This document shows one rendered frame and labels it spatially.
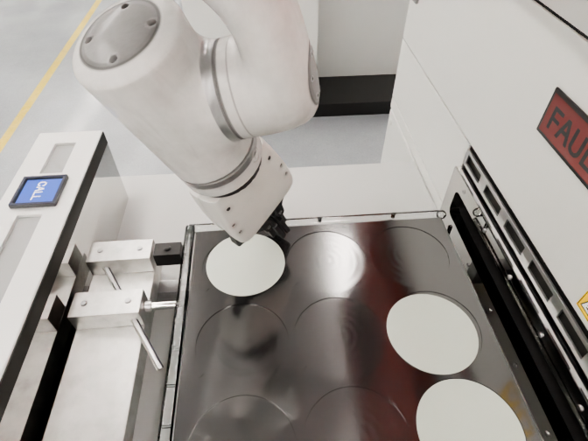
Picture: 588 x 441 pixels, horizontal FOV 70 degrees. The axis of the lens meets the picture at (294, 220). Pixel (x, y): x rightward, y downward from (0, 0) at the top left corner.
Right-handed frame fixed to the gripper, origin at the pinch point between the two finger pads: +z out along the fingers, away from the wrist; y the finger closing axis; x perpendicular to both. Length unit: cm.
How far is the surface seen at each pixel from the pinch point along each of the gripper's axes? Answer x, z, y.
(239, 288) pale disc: 2.3, -1.2, 9.2
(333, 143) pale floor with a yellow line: -79, 138, -75
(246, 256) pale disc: -0.5, 0.5, 5.6
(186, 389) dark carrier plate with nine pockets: 7.3, -6.3, 20.2
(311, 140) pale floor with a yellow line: -89, 136, -71
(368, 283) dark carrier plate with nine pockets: 13.8, 3.4, -0.6
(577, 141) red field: 25.4, -9.8, -19.9
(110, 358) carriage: -2.9, -5.8, 23.8
